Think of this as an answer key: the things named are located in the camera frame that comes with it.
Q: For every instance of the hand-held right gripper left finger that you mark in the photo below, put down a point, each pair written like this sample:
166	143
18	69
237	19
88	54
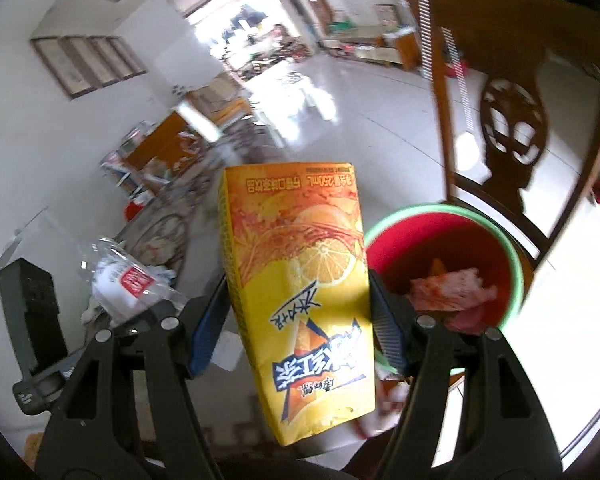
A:
207	335

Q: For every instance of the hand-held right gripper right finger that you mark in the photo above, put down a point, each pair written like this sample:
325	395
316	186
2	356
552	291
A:
385	325

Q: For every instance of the clear plastic bottle red label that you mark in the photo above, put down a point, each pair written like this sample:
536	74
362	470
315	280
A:
125	285

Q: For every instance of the yellow drink carton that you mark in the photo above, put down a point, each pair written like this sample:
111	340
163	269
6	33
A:
300	285

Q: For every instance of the red bin green rim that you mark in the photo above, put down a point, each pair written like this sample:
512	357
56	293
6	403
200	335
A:
430	240

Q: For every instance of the red white wrapper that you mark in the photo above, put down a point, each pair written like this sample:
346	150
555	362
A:
382	410

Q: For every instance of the red bag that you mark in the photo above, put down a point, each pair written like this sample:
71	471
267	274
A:
133	210

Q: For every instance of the wooden dining chair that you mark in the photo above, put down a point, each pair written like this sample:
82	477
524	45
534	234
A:
165	140

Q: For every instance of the carved wooden chair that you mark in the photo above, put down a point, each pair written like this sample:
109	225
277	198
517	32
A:
515	120

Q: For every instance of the white coffee table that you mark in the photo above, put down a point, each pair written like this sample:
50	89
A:
300	95

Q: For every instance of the wooden television cabinet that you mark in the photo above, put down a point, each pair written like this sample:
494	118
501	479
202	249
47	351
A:
375	50

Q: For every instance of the framed wall picture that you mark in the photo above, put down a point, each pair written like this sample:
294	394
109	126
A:
90	62
111	57
65	67
129	55

